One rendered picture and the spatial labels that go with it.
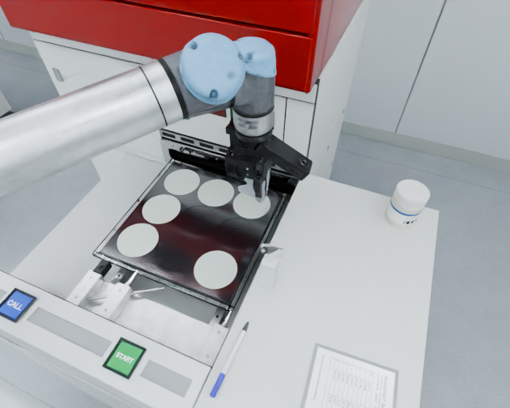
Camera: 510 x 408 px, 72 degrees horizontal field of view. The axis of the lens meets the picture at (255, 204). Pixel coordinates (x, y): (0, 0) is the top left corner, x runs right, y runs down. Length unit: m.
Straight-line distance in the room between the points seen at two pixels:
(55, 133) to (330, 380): 0.56
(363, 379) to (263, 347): 0.18
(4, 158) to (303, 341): 0.54
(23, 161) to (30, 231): 1.94
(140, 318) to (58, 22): 0.72
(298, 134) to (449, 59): 1.61
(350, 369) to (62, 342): 0.53
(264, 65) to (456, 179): 2.15
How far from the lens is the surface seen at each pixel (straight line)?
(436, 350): 1.89
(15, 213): 2.52
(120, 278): 0.94
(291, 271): 0.76
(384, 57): 2.39
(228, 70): 0.42
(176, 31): 0.82
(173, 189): 1.01
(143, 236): 0.92
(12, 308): 0.86
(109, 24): 0.93
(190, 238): 0.89
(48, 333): 0.80
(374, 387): 0.70
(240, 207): 0.94
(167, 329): 0.81
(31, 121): 0.44
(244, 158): 0.70
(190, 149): 1.06
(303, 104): 0.83
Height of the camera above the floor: 1.62
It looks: 50 degrees down
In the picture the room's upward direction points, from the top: straight up
